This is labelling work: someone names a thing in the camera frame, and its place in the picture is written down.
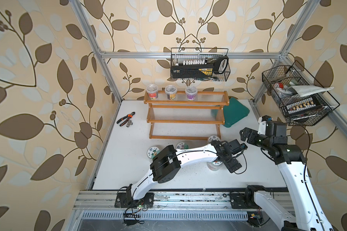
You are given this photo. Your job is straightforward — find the clear seed jar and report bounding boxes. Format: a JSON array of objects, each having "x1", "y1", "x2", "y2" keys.
[
  {"x1": 165, "y1": 85, "x2": 177, "y2": 100},
  {"x1": 185, "y1": 86, "x2": 198, "y2": 101},
  {"x1": 146, "y1": 84, "x2": 159, "y2": 100}
]

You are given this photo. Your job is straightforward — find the grass label seed jar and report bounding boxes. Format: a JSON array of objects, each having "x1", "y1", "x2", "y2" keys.
[{"x1": 208, "y1": 135, "x2": 221, "y2": 143}]

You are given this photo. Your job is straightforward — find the paint tube set box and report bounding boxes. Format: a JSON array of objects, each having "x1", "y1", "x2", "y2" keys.
[{"x1": 285, "y1": 97, "x2": 323, "y2": 116}]

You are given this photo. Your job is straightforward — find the flower label seed jar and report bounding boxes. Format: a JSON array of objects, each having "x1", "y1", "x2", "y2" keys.
[{"x1": 176, "y1": 142, "x2": 189, "y2": 150}]

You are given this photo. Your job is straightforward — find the tomato label seed jar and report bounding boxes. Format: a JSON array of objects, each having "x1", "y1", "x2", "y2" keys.
[{"x1": 207, "y1": 161, "x2": 223, "y2": 171}]

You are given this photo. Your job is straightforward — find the white paper in basket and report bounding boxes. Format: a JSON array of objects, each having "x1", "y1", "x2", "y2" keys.
[{"x1": 287, "y1": 85, "x2": 334, "y2": 97}]

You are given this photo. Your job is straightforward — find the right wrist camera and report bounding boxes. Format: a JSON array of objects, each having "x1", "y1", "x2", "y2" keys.
[{"x1": 258, "y1": 115, "x2": 272, "y2": 135}]

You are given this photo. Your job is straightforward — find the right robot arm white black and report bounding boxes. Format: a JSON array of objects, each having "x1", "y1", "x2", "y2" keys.
[{"x1": 240, "y1": 120, "x2": 333, "y2": 231}]

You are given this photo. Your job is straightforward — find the black wire basket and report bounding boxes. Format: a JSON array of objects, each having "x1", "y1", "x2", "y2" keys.
[
  {"x1": 262, "y1": 61, "x2": 340, "y2": 126},
  {"x1": 170, "y1": 47, "x2": 230, "y2": 82}
]

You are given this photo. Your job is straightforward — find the black yellow tool in basket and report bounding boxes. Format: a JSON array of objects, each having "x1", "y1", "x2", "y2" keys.
[{"x1": 171, "y1": 56, "x2": 230, "y2": 81}]

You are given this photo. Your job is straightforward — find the back black wire basket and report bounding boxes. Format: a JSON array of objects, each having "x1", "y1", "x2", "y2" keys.
[{"x1": 170, "y1": 47, "x2": 230, "y2": 82}]

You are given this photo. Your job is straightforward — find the carrot label seed jar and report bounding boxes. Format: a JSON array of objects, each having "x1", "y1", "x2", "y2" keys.
[{"x1": 147, "y1": 146, "x2": 160, "y2": 159}]

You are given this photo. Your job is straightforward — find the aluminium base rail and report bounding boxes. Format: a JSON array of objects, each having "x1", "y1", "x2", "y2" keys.
[{"x1": 73, "y1": 188, "x2": 267, "y2": 212}]

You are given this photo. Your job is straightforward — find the orange black pliers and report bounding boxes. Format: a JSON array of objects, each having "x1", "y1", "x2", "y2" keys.
[{"x1": 116, "y1": 112, "x2": 136, "y2": 128}]

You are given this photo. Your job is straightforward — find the green plastic tool case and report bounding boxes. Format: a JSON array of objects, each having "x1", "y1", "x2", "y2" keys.
[{"x1": 223, "y1": 98, "x2": 250, "y2": 128}]

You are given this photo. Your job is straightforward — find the wooden two-tier shelf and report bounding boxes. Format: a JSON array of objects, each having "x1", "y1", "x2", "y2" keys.
[{"x1": 144, "y1": 90, "x2": 229, "y2": 140}]

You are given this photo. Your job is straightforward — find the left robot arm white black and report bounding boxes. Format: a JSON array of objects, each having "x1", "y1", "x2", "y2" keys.
[{"x1": 126, "y1": 140, "x2": 248, "y2": 204}]

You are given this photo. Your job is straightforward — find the right black wire basket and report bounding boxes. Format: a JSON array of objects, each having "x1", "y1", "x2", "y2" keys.
[{"x1": 262, "y1": 61, "x2": 340, "y2": 126}]

